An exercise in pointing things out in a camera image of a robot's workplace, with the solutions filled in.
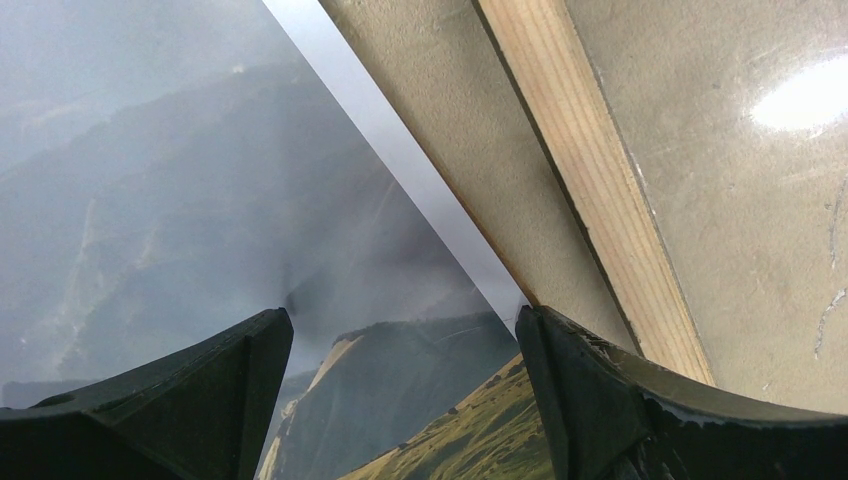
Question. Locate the landscape photo print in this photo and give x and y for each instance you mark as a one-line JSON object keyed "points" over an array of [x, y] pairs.
{"points": [[172, 168]]}

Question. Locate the wooden picture frame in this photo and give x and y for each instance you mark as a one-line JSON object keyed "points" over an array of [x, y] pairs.
{"points": [[552, 74]]}

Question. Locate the brown backing board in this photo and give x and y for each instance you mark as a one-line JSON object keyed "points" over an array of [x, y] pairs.
{"points": [[446, 212]]}

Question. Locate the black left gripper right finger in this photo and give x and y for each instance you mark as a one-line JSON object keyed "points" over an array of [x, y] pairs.
{"points": [[610, 414]]}

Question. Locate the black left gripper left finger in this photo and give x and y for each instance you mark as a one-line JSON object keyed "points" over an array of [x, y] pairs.
{"points": [[200, 413]]}

